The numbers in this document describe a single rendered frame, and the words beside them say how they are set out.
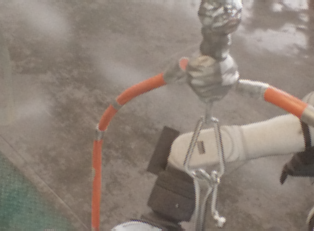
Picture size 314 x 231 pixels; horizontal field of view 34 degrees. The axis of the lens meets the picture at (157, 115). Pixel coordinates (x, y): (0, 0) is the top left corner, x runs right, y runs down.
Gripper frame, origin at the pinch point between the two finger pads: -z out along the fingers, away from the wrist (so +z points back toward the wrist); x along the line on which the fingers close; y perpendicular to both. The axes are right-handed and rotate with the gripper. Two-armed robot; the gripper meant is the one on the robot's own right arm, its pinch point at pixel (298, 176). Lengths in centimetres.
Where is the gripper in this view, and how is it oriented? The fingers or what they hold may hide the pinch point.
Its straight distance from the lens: 180.9
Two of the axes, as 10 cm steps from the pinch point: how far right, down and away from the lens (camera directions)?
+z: 1.4, -7.5, -6.5
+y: 1.0, 6.6, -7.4
